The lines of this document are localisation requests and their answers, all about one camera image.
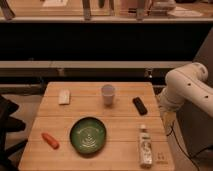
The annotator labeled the green ceramic bowl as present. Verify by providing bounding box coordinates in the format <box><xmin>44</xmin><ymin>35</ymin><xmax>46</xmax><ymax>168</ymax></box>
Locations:
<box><xmin>69</xmin><ymin>117</ymin><xmax>107</xmax><ymax>155</ymax></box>

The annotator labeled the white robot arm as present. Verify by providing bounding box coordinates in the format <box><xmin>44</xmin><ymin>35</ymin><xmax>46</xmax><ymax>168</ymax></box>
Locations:
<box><xmin>158</xmin><ymin>62</ymin><xmax>213</xmax><ymax>117</ymax></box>

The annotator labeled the white paper cup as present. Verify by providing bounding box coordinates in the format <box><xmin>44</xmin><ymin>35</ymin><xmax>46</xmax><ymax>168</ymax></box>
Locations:
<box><xmin>101</xmin><ymin>84</ymin><xmax>115</xmax><ymax>106</ymax></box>

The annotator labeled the black remote control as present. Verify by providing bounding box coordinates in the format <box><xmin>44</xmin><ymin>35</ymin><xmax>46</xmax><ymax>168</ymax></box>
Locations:
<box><xmin>133</xmin><ymin>97</ymin><xmax>147</xmax><ymax>115</ymax></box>

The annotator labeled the white rectangular block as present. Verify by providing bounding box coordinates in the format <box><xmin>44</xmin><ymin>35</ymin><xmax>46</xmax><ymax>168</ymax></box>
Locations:
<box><xmin>58</xmin><ymin>90</ymin><xmax>70</xmax><ymax>105</ymax></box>

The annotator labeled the white plastic bottle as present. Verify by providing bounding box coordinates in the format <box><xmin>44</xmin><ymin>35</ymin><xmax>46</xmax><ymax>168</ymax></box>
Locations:
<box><xmin>139</xmin><ymin>125</ymin><xmax>153</xmax><ymax>168</ymax></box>

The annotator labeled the orange carrot toy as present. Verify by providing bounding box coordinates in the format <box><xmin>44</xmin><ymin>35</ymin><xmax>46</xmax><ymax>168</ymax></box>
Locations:
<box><xmin>42</xmin><ymin>133</ymin><xmax>59</xmax><ymax>149</ymax></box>

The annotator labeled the black office chair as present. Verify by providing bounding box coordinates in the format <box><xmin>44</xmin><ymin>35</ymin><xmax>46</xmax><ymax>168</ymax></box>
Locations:
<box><xmin>0</xmin><ymin>96</ymin><xmax>27</xmax><ymax>171</ymax></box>

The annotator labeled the black cable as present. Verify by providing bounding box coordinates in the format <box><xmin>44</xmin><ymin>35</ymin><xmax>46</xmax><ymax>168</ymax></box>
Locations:
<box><xmin>165</xmin><ymin>120</ymin><xmax>213</xmax><ymax>171</ymax></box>

